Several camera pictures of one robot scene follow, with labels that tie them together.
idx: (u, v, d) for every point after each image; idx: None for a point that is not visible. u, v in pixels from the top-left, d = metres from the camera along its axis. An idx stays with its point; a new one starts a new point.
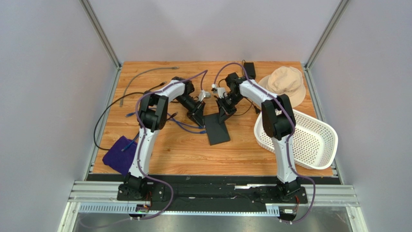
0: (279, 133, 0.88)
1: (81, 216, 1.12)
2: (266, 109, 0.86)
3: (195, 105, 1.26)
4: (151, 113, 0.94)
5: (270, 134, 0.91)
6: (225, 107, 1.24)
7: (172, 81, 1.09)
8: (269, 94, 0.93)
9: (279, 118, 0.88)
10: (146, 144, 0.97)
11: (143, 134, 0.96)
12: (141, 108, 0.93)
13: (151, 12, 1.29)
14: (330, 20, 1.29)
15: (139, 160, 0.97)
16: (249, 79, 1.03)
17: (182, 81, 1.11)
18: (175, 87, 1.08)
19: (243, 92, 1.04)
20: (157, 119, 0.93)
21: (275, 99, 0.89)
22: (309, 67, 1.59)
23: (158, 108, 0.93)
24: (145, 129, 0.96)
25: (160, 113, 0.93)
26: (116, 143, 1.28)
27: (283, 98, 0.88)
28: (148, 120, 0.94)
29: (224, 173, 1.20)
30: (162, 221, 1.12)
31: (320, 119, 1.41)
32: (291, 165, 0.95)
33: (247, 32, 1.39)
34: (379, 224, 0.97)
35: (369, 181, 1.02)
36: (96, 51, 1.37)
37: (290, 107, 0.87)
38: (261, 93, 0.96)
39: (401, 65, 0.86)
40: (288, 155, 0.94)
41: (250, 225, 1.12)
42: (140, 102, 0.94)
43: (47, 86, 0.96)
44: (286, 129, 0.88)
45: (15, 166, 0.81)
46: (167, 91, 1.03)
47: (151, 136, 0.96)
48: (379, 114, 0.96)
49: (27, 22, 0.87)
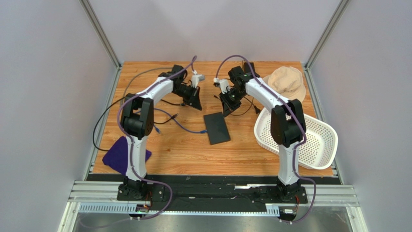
0: (288, 140, 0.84)
1: (81, 216, 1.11)
2: (277, 115, 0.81)
3: (190, 92, 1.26)
4: (135, 119, 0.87)
5: (278, 141, 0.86)
6: (229, 102, 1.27)
7: (157, 79, 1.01)
8: (279, 98, 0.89)
9: (289, 124, 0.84)
10: (136, 151, 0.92)
11: (131, 142, 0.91)
12: (124, 113, 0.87)
13: (151, 12, 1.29)
14: (331, 20, 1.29)
15: (134, 166, 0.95)
16: (256, 77, 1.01)
17: (169, 78, 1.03)
18: (162, 87, 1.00)
19: (250, 91, 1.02)
20: (143, 125, 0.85)
21: (286, 104, 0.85)
22: (309, 67, 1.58)
23: (142, 113, 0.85)
24: (132, 137, 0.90)
25: (145, 118, 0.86)
26: (116, 143, 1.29)
27: (295, 103, 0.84)
28: (132, 125, 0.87)
29: (223, 173, 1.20)
30: (162, 221, 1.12)
31: (320, 119, 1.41)
32: (294, 169, 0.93)
33: (247, 32, 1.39)
34: (379, 224, 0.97)
35: (369, 181, 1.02)
36: (96, 52, 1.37)
37: (301, 112, 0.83)
38: (271, 96, 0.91)
39: (401, 65, 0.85)
40: (293, 161, 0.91)
41: (250, 225, 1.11)
42: (123, 108, 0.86)
43: (45, 86, 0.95)
44: (295, 137, 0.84)
45: (15, 165, 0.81)
46: (151, 92, 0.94)
47: (139, 143, 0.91)
48: (379, 114, 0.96)
49: (27, 22, 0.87)
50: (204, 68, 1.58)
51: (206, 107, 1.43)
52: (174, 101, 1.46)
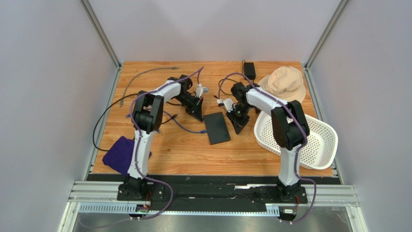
0: (291, 143, 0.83)
1: (80, 216, 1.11)
2: (277, 117, 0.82)
3: (194, 101, 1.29)
4: (145, 114, 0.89)
5: (281, 144, 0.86)
6: (237, 119, 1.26)
7: (168, 81, 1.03)
8: (278, 101, 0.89)
9: (291, 126, 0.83)
10: (143, 146, 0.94)
11: (139, 136, 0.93)
12: (136, 108, 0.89)
13: (151, 12, 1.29)
14: (331, 20, 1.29)
15: (137, 162, 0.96)
16: (256, 87, 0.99)
17: (178, 81, 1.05)
18: (171, 87, 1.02)
19: (251, 100, 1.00)
20: (153, 120, 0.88)
21: (285, 106, 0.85)
22: (309, 67, 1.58)
23: (153, 108, 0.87)
24: (140, 131, 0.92)
25: (155, 113, 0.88)
26: (116, 143, 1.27)
27: (295, 104, 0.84)
28: (142, 121, 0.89)
29: (223, 173, 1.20)
30: (162, 221, 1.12)
31: (320, 119, 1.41)
32: (296, 170, 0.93)
33: (246, 32, 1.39)
34: (378, 224, 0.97)
35: (369, 181, 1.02)
36: (96, 52, 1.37)
37: (301, 114, 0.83)
38: (270, 100, 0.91)
39: (401, 65, 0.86)
40: (295, 163, 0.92)
41: (250, 225, 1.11)
42: (135, 103, 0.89)
43: (45, 85, 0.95)
44: (298, 139, 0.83)
45: (15, 165, 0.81)
46: (162, 91, 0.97)
47: (147, 138, 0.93)
48: (379, 113, 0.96)
49: (27, 21, 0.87)
50: (204, 69, 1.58)
51: (206, 107, 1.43)
52: (174, 101, 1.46)
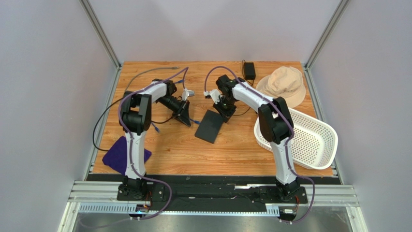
0: (278, 137, 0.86)
1: (81, 216, 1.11)
2: (263, 114, 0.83)
3: (179, 105, 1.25)
4: (132, 114, 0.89)
5: (269, 138, 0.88)
6: (222, 110, 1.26)
7: (153, 82, 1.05)
8: (264, 98, 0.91)
9: (277, 122, 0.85)
10: (136, 147, 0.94)
11: (130, 138, 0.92)
12: (123, 109, 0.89)
13: (151, 12, 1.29)
14: (331, 20, 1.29)
15: (133, 163, 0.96)
16: (241, 82, 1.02)
17: (163, 81, 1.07)
18: (157, 88, 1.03)
19: (237, 95, 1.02)
20: (142, 120, 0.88)
21: (271, 102, 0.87)
22: (309, 67, 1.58)
23: (140, 109, 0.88)
24: (131, 133, 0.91)
25: (143, 112, 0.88)
26: (116, 143, 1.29)
27: (279, 101, 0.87)
28: (130, 122, 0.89)
29: (223, 173, 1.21)
30: (162, 221, 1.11)
31: (319, 119, 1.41)
32: (290, 166, 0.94)
33: (246, 32, 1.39)
34: (379, 224, 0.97)
35: (369, 181, 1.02)
36: (96, 52, 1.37)
37: (287, 109, 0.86)
38: (256, 96, 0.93)
39: (401, 66, 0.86)
40: (287, 158, 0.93)
41: (250, 225, 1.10)
42: (122, 105, 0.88)
43: (44, 86, 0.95)
44: (284, 133, 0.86)
45: (15, 165, 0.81)
46: (148, 90, 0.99)
47: (139, 139, 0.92)
48: (379, 114, 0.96)
49: (27, 23, 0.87)
50: (204, 68, 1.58)
51: (206, 107, 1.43)
52: None
